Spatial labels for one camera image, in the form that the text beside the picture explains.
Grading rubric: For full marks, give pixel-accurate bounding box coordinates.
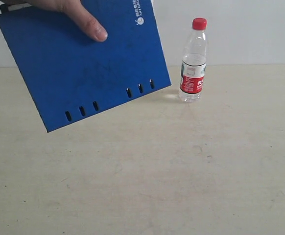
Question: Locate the person's bare hand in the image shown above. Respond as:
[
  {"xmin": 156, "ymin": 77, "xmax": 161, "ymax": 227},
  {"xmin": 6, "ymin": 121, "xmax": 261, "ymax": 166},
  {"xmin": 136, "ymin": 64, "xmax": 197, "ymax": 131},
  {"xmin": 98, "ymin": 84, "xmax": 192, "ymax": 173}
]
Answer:
[{"xmin": 1, "ymin": 0, "xmax": 108, "ymax": 42}]

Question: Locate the blue ring binder notebook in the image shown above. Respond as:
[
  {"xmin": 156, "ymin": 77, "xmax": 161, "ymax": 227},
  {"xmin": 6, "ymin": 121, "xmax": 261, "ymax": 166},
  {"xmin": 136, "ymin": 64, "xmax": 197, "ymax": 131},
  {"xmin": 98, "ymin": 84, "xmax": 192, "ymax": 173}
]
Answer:
[{"xmin": 0, "ymin": 0, "xmax": 171, "ymax": 132}]

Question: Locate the clear plastic water bottle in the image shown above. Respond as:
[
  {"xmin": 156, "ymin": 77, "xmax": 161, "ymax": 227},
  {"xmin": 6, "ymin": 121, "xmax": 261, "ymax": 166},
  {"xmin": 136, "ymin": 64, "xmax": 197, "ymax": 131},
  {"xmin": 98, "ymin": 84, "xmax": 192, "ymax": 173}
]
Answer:
[{"xmin": 179, "ymin": 18, "xmax": 208, "ymax": 103}]

